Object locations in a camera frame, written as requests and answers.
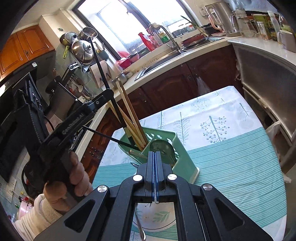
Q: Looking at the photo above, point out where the silver small spoon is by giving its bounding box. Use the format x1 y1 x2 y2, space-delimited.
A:
149 140 177 167

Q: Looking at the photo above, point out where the light wood chopstick red end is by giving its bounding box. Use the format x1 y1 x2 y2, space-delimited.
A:
115 81 145 147

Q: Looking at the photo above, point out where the tan chopstick black patterned end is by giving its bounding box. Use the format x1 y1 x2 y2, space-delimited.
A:
128 150 147 160

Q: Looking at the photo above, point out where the red spray bottle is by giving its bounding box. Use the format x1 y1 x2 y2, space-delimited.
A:
138 32 155 52

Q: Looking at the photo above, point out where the electric kettle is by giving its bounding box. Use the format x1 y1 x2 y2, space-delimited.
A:
205 1 241 37

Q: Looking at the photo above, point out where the grey counter appliance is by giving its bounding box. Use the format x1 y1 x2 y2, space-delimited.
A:
229 37 295 140

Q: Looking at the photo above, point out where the kitchen faucet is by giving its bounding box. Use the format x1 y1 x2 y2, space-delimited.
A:
149 23 181 52

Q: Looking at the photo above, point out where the green utensil holder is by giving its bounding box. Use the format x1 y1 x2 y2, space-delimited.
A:
119 128 200 184

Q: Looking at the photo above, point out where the brown wooden chopstick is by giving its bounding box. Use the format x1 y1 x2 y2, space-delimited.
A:
119 81 148 146

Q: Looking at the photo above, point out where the silver fork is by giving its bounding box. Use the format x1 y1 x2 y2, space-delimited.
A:
134 204 146 241

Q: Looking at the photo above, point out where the person left hand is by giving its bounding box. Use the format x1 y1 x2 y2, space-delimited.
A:
44 152 93 214

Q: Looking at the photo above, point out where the black chopstick gold band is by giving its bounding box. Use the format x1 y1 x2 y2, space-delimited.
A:
82 126 139 151

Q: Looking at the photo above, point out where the black chopstick gold ring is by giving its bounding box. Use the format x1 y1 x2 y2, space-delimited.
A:
89 38 134 149

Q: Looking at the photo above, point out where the teal patterned tablecloth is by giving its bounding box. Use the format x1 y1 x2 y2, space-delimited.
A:
140 86 287 240

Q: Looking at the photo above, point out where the steel pot on counter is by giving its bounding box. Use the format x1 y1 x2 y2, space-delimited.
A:
111 72 127 88

